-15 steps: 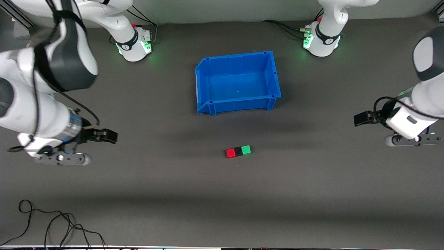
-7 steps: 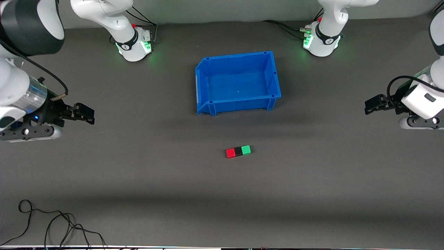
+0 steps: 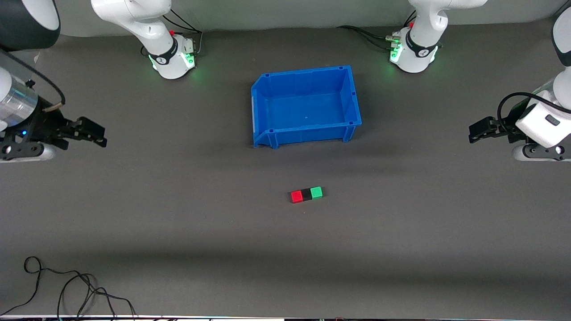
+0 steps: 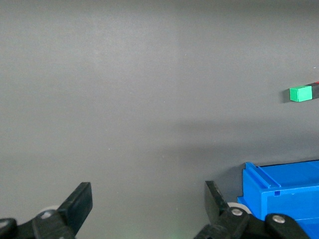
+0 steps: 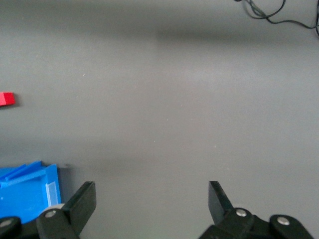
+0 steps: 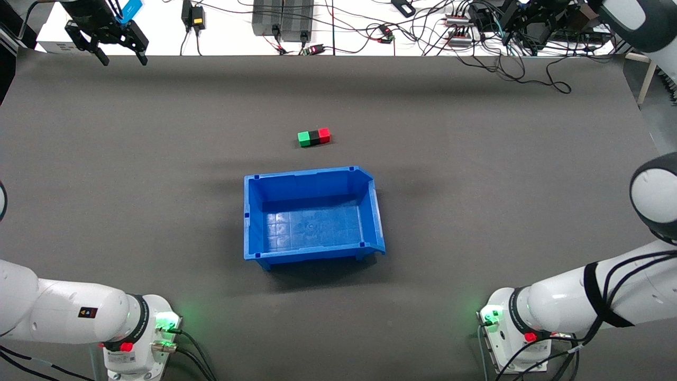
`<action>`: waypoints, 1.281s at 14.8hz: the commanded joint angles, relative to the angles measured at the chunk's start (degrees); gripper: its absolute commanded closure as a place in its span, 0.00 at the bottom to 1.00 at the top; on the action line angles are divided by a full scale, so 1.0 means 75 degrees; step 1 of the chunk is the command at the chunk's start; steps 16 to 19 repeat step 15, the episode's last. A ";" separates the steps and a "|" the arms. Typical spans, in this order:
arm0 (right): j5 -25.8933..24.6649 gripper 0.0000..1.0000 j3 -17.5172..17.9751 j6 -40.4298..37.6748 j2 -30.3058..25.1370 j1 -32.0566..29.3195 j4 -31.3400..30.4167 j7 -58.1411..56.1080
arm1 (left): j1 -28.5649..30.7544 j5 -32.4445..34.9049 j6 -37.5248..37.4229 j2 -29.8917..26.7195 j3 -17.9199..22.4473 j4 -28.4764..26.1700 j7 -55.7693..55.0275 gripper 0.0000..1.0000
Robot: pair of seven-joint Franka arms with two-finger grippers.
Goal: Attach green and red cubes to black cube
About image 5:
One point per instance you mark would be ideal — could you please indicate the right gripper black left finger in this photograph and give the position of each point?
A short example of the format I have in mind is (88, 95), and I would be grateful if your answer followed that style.
(79, 206)

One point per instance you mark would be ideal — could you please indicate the red cube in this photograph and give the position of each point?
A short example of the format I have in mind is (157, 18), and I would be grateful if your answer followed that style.
(8, 99)

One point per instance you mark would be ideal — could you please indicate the blue plastic storage bin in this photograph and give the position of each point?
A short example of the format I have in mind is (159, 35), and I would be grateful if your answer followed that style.
(22, 196)

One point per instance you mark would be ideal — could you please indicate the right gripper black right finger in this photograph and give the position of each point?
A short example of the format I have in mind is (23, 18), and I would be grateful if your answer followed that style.
(219, 204)

